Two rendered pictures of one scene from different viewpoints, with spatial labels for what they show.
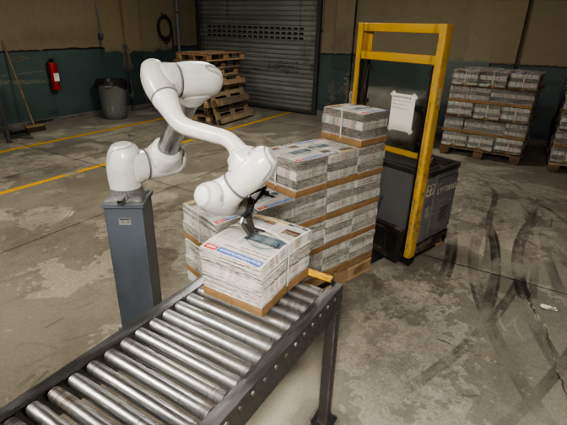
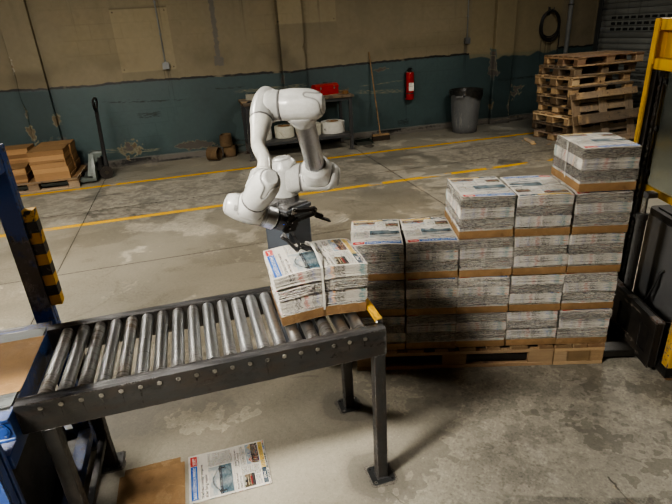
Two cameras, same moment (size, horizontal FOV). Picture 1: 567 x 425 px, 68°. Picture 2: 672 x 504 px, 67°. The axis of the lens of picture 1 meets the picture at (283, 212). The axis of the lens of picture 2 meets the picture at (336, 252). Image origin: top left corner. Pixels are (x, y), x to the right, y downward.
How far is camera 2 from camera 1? 135 cm
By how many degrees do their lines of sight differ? 41
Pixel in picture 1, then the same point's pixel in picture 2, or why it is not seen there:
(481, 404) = not seen: outside the picture
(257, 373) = (227, 359)
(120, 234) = (273, 235)
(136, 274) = not seen: hidden behind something
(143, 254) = not seen: hidden behind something
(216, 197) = (230, 206)
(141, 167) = (291, 179)
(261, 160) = (256, 180)
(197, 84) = (291, 109)
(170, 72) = (268, 99)
